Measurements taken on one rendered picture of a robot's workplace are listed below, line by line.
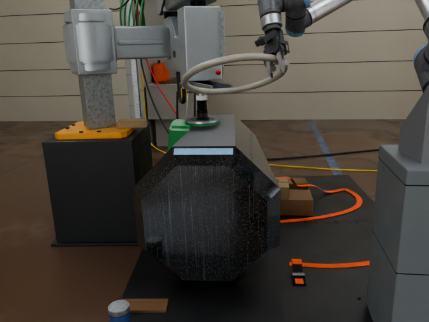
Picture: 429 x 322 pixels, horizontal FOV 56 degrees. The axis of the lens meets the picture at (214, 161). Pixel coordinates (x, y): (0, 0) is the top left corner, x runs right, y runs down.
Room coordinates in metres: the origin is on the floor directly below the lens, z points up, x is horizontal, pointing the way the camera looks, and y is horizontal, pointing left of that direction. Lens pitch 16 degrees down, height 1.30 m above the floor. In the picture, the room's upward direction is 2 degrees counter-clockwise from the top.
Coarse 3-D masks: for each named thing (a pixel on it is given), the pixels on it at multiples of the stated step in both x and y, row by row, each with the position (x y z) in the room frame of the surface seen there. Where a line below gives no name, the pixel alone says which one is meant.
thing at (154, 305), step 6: (126, 300) 1.84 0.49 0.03; (132, 300) 1.84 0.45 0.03; (138, 300) 1.84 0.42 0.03; (144, 300) 1.84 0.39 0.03; (150, 300) 1.84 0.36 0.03; (156, 300) 1.83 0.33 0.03; (162, 300) 1.83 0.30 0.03; (168, 300) 1.83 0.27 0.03; (132, 306) 1.79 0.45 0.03; (138, 306) 1.79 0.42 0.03; (144, 306) 1.79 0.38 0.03; (150, 306) 1.79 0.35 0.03; (156, 306) 1.79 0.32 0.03; (162, 306) 1.78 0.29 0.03; (132, 312) 1.76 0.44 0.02; (138, 312) 1.76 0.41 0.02; (144, 312) 1.76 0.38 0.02; (150, 312) 1.75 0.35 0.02; (156, 312) 1.75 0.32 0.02
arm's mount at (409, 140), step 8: (424, 96) 1.49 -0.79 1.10; (416, 104) 1.55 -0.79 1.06; (424, 104) 1.49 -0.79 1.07; (416, 112) 1.54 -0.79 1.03; (424, 112) 1.48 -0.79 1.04; (408, 120) 1.60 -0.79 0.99; (416, 120) 1.53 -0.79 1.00; (424, 120) 1.47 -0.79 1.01; (400, 128) 1.66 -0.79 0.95; (408, 128) 1.59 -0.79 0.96; (416, 128) 1.52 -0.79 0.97; (424, 128) 1.47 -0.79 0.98; (400, 136) 1.65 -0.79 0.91; (408, 136) 1.59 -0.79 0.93; (416, 136) 1.52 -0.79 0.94; (424, 136) 1.46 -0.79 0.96; (400, 144) 1.65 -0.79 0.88; (408, 144) 1.58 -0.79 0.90; (416, 144) 1.51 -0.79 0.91; (424, 144) 1.46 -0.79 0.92; (408, 152) 1.57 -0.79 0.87; (416, 152) 1.50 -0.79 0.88; (424, 152) 1.46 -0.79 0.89; (416, 160) 1.50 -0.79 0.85; (424, 160) 1.46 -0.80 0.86
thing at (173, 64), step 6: (168, 18) 2.99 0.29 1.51; (174, 18) 2.96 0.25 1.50; (168, 24) 2.98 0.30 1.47; (174, 24) 2.87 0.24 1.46; (174, 30) 2.83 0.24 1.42; (174, 36) 2.79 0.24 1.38; (174, 42) 2.77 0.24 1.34; (174, 48) 2.79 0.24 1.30; (174, 54) 2.79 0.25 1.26; (168, 60) 3.12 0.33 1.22; (174, 60) 2.81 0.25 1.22; (168, 66) 3.09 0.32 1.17; (174, 66) 2.82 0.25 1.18; (180, 72) 2.71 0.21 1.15
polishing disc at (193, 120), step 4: (208, 116) 2.60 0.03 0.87; (212, 116) 2.60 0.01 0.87; (188, 120) 2.48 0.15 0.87; (192, 120) 2.48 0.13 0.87; (196, 120) 2.47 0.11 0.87; (200, 120) 2.47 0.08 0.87; (204, 120) 2.46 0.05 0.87; (208, 120) 2.46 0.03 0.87; (212, 120) 2.45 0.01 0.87; (216, 120) 2.46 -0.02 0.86
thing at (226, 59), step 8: (224, 56) 1.67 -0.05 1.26; (232, 56) 1.66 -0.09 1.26; (240, 56) 1.66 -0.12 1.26; (248, 56) 1.66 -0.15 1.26; (256, 56) 1.67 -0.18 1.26; (264, 56) 1.69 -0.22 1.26; (272, 56) 1.71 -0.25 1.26; (200, 64) 1.70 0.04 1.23; (208, 64) 1.68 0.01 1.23; (216, 64) 1.67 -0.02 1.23; (192, 72) 1.73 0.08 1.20; (280, 72) 1.90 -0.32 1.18; (184, 80) 1.81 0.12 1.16; (264, 80) 2.03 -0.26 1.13; (272, 80) 1.99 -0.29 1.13; (192, 88) 1.95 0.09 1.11; (200, 88) 2.01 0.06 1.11; (208, 88) 2.06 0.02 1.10; (224, 88) 2.09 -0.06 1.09; (232, 88) 2.09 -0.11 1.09; (240, 88) 2.08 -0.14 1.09; (248, 88) 2.07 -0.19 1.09
